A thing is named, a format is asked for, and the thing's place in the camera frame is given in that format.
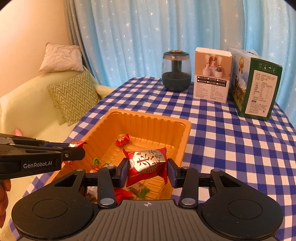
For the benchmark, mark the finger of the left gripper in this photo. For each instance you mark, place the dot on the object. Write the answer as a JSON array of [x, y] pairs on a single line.
[[31, 143], [68, 153]]

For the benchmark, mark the white pink cushion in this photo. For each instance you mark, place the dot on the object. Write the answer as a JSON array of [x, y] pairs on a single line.
[[61, 58]]

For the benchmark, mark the large red gold snack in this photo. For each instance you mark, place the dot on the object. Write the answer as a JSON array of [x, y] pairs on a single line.
[[146, 164]]

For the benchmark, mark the dark glass humidifier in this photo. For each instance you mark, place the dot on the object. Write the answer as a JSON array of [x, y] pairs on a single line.
[[176, 70]]

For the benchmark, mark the person left hand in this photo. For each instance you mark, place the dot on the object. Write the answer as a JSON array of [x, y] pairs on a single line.
[[4, 189]]

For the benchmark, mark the clear grey snack packet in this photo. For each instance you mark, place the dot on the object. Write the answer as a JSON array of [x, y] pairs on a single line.
[[91, 194]]

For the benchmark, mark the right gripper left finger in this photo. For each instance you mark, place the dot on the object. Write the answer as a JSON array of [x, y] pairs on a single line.
[[106, 179]]

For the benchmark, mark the green zigzag cushion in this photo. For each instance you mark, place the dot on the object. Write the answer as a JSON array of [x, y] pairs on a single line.
[[74, 97]]

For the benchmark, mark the green carton box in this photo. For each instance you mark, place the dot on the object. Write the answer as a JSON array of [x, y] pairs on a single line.
[[254, 84]]

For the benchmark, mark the blue star curtain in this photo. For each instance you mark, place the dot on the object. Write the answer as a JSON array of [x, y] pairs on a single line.
[[128, 38]]

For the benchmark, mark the orange plastic tray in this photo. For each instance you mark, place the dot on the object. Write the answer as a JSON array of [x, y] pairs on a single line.
[[147, 132]]

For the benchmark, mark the grey curtain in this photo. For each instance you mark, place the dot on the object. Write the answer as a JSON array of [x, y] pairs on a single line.
[[75, 35]]

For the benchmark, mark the small red white candy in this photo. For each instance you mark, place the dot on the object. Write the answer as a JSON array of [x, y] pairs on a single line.
[[123, 140]]

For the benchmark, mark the red pillow snack packet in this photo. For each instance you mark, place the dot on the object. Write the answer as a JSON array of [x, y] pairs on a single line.
[[122, 194]]

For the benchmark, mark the white humidifier box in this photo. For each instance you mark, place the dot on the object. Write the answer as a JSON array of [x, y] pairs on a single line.
[[212, 74]]

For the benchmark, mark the green brown candy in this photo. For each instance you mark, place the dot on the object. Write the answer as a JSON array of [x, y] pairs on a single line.
[[139, 190]]

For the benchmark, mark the yellow green candy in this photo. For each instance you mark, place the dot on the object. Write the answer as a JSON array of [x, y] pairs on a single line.
[[97, 165]]

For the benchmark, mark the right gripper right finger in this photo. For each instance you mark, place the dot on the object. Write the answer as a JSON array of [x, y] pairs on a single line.
[[189, 179]]

